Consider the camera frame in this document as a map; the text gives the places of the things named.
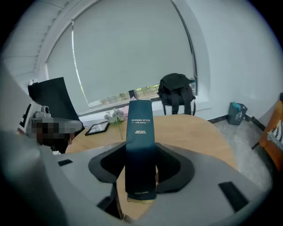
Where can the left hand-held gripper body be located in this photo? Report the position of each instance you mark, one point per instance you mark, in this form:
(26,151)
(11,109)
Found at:
(25,117)

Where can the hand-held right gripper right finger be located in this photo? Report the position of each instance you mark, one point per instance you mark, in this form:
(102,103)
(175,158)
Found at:
(199,194)

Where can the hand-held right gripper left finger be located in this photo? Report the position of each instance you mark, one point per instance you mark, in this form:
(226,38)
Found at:
(88,194)

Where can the dark blue remote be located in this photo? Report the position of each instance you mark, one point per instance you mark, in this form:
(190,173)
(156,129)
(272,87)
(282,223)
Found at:
(139,143)

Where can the wooden coffee table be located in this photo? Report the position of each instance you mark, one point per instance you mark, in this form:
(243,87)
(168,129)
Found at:
(188,136)

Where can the person's head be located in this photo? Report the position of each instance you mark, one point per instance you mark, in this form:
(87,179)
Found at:
(50,132)

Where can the person's grey hoodie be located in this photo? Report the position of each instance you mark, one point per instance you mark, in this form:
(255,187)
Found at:
(22,187)

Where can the black framed deer picture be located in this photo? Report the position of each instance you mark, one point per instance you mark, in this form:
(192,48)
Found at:
(97,128)

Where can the artificial flower bunch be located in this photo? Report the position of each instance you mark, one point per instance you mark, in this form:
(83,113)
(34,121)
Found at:
(116,115)

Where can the orange sofa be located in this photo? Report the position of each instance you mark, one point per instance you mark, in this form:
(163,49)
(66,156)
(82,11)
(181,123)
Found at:
(272,150)

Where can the white window sill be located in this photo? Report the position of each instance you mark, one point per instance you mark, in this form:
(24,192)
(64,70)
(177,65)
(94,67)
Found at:
(203,108)

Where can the grey plastic bin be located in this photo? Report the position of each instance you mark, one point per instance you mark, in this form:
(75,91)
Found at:
(236,115)

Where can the clear water bottle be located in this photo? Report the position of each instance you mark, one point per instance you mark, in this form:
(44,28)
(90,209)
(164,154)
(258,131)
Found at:
(192,86)

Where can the black backpack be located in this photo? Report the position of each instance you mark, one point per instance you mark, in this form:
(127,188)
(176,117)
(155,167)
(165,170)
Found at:
(174,88)

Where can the grey roller blind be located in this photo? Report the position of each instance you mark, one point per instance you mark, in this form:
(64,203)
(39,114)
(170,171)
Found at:
(132,55)

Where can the head-worn camera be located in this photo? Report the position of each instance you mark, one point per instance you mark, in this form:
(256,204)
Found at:
(44,110)

